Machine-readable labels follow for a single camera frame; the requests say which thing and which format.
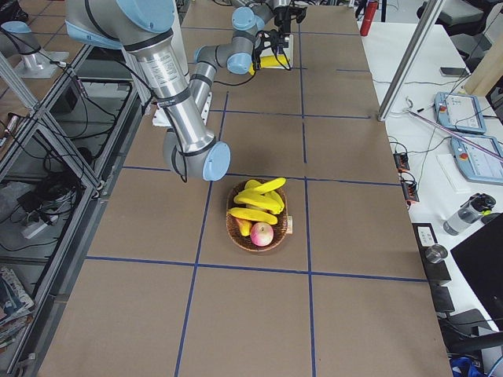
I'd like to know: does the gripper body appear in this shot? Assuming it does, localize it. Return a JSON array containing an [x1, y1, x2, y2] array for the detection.
[[276, 8, 291, 35], [255, 30, 284, 51]]

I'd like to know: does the yellow banana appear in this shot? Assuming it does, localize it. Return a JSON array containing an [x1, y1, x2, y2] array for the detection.
[[233, 178, 286, 208], [227, 207, 278, 225], [248, 55, 282, 75], [233, 191, 285, 214]]

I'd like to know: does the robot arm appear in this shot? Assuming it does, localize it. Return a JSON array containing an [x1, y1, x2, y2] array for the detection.
[[230, 1, 292, 35], [65, 1, 295, 181]]

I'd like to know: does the woven fruit basket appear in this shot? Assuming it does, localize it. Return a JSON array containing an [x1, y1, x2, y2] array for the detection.
[[226, 178, 289, 253]]

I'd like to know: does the white bear tray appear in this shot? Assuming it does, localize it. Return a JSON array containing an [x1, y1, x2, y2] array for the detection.
[[250, 30, 293, 74]]

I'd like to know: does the red fire extinguisher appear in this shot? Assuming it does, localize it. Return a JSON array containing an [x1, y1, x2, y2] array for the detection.
[[360, 1, 379, 37]]

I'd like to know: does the yellow starfruit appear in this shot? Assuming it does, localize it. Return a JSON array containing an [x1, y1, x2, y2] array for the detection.
[[244, 179, 265, 195]]

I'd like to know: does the pink reacher stick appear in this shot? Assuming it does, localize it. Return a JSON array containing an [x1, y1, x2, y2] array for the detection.
[[403, 92, 502, 162]]

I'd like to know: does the black smartphone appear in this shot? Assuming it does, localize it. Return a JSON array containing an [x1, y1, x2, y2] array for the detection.
[[440, 67, 470, 77]]

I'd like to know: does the yellow mango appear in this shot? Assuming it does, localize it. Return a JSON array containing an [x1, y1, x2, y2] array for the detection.
[[234, 218, 253, 237]]

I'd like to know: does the red yellow apple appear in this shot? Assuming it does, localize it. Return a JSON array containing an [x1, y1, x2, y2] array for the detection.
[[250, 222, 274, 247]]

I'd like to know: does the upper teach pendant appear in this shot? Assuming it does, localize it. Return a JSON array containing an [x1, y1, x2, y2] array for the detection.
[[434, 92, 486, 134]]

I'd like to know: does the teach pendant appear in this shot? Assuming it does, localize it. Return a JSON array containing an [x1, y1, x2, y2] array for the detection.
[[434, 92, 486, 134], [450, 135, 502, 185]]

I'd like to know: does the lower teach pendant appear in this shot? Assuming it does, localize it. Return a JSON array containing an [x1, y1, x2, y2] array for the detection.
[[450, 135, 502, 185]]

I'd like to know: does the grey water bottle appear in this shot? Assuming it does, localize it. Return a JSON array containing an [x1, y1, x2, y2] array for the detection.
[[442, 193, 496, 236]]

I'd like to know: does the metal cup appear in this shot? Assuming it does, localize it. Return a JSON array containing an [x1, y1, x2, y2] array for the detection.
[[424, 243, 448, 264]]

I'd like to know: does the black monitor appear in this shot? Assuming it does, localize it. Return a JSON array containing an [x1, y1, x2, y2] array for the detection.
[[451, 220, 502, 330]]

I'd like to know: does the stack of magazines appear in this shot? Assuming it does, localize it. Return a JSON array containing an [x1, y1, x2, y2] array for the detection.
[[1, 265, 35, 351]]

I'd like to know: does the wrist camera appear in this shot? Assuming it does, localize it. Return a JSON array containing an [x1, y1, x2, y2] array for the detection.
[[289, 5, 307, 24]]

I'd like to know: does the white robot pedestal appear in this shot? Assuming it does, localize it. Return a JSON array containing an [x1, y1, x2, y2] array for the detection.
[[152, 91, 213, 129]]

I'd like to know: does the aluminium frame post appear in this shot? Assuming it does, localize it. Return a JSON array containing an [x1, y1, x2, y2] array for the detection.
[[377, 0, 445, 121]]

